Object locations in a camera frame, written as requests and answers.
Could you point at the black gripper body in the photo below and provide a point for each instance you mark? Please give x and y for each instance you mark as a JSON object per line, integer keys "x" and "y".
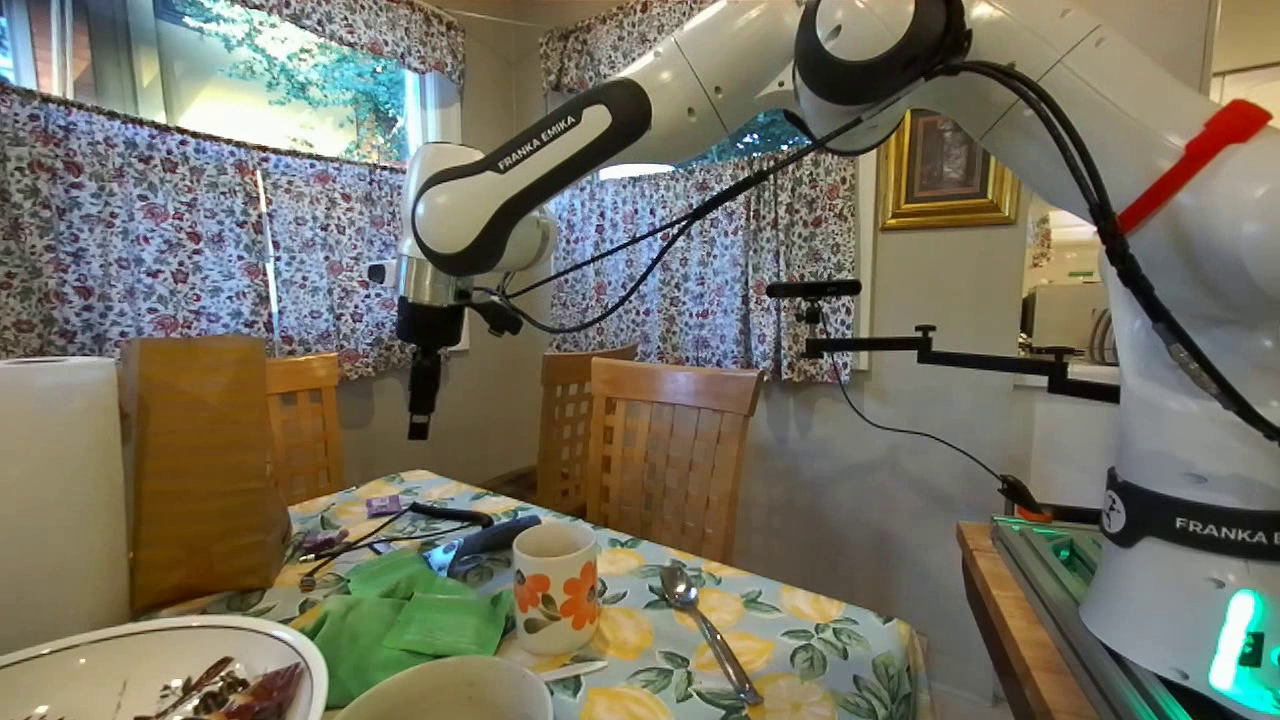
{"x": 428, "y": 326}

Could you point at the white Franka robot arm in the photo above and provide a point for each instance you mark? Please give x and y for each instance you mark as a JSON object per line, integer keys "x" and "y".
{"x": 1202, "y": 403}

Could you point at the wooden slat chair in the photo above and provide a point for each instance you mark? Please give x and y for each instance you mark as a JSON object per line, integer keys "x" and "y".
{"x": 667, "y": 452}
{"x": 306, "y": 424}

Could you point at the wooden lattice chair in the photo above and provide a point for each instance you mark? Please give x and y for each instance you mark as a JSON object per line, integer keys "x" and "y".
{"x": 560, "y": 441}

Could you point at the blue metal hole punch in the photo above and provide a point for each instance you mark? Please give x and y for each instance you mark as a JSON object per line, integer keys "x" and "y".
{"x": 494, "y": 536}

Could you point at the white curtain wand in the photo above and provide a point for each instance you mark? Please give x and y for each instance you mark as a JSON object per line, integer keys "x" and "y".
{"x": 271, "y": 264}

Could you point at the green plastic object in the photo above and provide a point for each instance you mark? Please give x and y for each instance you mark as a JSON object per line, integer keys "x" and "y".
{"x": 401, "y": 622}

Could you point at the white mug with orange flowers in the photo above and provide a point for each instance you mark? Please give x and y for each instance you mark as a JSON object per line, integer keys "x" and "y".
{"x": 552, "y": 584}

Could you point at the floral cafe curtain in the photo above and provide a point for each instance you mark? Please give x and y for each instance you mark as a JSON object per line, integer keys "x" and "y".
{"x": 723, "y": 323}
{"x": 135, "y": 227}

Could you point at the plain white cup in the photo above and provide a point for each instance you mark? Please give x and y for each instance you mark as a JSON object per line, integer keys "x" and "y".
{"x": 444, "y": 693}

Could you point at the floral curtain valance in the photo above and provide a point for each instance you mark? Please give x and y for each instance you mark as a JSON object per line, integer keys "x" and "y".
{"x": 586, "y": 45}
{"x": 386, "y": 29}

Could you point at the silver metal spoon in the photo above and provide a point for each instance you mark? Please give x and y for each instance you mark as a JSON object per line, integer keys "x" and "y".
{"x": 681, "y": 584}

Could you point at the white plate with leaf print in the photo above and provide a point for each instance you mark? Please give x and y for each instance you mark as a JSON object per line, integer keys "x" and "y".
{"x": 80, "y": 664}

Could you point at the lemon print tablecloth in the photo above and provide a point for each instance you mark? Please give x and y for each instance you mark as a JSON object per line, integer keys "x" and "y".
{"x": 803, "y": 642}

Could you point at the gold framed picture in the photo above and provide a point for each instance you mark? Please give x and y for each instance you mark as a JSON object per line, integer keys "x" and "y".
{"x": 961, "y": 209}

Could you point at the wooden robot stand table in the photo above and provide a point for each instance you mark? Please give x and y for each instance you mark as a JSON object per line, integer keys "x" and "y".
{"x": 1012, "y": 627}

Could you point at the white kitchen appliance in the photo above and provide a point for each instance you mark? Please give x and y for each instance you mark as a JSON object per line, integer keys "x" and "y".
{"x": 1060, "y": 318}

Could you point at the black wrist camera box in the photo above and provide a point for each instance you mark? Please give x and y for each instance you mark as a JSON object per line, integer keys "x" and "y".
{"x": 494, "y": 318}

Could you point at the black bar camera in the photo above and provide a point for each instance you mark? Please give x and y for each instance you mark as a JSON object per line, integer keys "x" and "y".
{"x": 812, "y": 288}

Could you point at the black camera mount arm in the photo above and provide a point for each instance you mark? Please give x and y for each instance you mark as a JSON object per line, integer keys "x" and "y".
{"x": 986, "y": 363}

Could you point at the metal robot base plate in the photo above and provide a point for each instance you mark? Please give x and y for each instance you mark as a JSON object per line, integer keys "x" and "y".
{"x": 1066, "y": 572}

